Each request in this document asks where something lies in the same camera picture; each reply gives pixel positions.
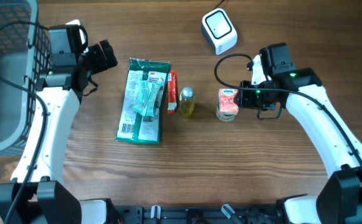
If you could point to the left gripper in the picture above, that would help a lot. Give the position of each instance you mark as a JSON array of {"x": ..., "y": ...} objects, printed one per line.
[{"x": 98, "y": 64}]

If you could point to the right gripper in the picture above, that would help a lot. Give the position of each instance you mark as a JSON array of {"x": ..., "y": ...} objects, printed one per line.
[{"x": 244, "y": 98}]

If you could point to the orange Kleenex tissue pack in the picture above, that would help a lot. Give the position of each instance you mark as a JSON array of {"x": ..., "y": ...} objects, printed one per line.
[{"x": 227, "y": 105}]

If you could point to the green lid round container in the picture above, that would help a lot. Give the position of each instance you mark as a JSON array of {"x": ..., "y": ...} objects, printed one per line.
[{"x": 224, "y": 117}]

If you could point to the mint green wipes pack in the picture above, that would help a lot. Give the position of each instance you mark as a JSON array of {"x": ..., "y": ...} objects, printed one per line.
[{"x": 147, "y": 95}]

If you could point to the green 3M gloves package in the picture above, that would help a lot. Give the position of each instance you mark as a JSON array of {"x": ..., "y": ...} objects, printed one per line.
[{"x": 134, "y": 127}]

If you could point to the yellow liquid bottle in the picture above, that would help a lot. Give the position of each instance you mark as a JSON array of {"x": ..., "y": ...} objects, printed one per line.
[{"x": 187, "y": 102}]

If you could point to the red stick sachet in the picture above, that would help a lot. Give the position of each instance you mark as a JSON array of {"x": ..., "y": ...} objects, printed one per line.
[{"x": 172, "y": 92}]

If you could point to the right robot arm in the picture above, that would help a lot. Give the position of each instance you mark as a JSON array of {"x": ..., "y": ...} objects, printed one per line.
[{"x": 275, "y": 81}]

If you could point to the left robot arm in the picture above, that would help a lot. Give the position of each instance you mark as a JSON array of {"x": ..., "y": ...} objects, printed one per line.
[{"x": 36, "y": 192}]

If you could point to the white barcode scanner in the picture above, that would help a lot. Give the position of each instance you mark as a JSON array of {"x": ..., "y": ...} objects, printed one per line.
[{"x": 219, "y": 31}]

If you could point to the grey plastic mesh basket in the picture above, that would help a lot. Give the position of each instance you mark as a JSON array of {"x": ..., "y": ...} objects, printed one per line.
[{"x": 23, "y": 54}]

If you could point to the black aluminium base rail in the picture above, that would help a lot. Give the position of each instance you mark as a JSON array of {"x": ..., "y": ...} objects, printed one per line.
[{"x": 193, "y": 214}]

